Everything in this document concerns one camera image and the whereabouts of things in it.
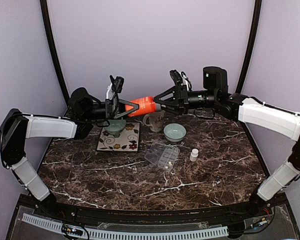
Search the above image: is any cream ceramic mug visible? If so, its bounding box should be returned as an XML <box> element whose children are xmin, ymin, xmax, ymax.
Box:
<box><xmin>142</xmin><ymin>110</ymin><xmax>165</xmax><ymax>133</ymax></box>

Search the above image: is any celadon bowl on table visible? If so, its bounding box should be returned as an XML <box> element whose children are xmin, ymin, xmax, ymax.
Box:
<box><xmin>163</xmin><ymin>123</ymin><xmax>187</xmax><ymax>143</ymax></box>

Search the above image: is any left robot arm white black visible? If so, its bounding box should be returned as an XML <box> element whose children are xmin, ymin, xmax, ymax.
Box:
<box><xmin>0</xmin><ymin>86</ymin><xmax>140</xmax><ymax>218</ymax></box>

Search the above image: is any square floral ceramic tray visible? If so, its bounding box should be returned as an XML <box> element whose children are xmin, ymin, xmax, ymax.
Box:
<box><xmin>96</xmin><ymin>122</ymin><xmax>140</xmax><ymax>153</ymax></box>

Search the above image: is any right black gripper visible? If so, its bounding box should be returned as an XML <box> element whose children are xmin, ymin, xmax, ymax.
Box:
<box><xmin>153</xmin><ymin>85</ymin><xmax>218</xmax><ymax>116</ymax></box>

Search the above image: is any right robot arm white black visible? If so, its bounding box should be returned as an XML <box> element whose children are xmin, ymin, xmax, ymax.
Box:
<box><xmin>153</xmin><ymin>66</ymin><xmax>300</xmax><ymax>217</ymax></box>

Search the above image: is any white slotted cable duct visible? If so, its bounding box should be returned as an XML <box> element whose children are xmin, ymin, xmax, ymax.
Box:
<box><xmin>21</xmin><ymin>213</ymin><xmax>229</xmax><ymax>240</ymax></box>

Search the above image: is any celadon bowl on tray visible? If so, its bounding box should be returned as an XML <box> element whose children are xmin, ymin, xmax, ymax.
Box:
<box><xmin>104</xmin><ymin>119</ymin><xmax>126</xmax><ymax>138</ymax></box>

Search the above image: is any orange bottle grey cap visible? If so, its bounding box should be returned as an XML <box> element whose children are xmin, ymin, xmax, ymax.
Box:
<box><xmin>128</xmin><ymin>96</ymin><xmax>161</xmax><ymax>117</ymax></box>

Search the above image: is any black frame post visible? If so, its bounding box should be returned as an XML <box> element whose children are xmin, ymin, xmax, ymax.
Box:
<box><xmin>235</xmin><ymin>0</ymin><xmax>262</xmax><ymax>94</ymax></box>
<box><xmin>39</xmin><ymin>0</ymin><xmax>70</xmax><ymax>105</ymax></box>

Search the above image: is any right black frame post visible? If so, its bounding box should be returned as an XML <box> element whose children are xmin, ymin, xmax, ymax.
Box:
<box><xmin>235</xmin><ymin>0</ymin><xmax>262</xmax><ymax>94</ymax></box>

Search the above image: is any black front table rail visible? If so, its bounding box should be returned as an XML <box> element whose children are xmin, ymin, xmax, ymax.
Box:
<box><xmin>55</xmin><ymin>202</ymin><xmax>251</xmax><ymax>225</ymax></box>

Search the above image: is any small circuit board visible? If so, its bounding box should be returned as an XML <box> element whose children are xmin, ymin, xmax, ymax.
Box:
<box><xmin>61</xmin><ymin>225</ymin><xmax>83</xmax><ymax>236</ymax></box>

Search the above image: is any clear plastic pill organizer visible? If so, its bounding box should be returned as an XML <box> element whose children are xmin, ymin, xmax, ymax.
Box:
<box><xmin>144</xmin><ymin>141</ymin><xmax>180</xmax><ymax>172</ymax></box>

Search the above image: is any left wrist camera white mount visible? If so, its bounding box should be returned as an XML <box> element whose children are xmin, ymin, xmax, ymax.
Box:
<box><xmin>105</xmin><ymin>75</ymin><xmax>125</xmax><ymax>100</ymax></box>

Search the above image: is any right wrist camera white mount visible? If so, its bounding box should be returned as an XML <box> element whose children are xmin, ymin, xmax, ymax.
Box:
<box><xmin>169</xmin><ymin>69</ymin><xmax>192</xmax><ymax>92</ymax></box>

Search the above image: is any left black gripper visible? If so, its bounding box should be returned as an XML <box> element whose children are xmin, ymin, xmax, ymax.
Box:
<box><xmin>84</xmin><ymin>97</ymin><xmax>144</xmax><ymax>121</ymax></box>

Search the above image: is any small white pill bottle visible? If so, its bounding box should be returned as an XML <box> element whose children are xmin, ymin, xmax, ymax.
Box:
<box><xmin>189</xmin><ymin>148</ymin><xmax>199</xmax><ymax>162</ymax></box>

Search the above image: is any left black frame post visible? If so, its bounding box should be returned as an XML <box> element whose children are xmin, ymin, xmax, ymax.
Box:
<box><xmin>39</xmin><ymin>0</ymin><xmax>70</xmax><ymax>105</ymax></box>

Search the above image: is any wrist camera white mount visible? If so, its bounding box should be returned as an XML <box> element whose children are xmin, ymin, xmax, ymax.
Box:
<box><xmin>169</xmin><ymin>69</ymin><xmax>192</xmax><ymax>92</ymax></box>
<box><xmin>105</xmin><ymin>75</ymin><xmax>125</xmax><ymax>100</ymax></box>

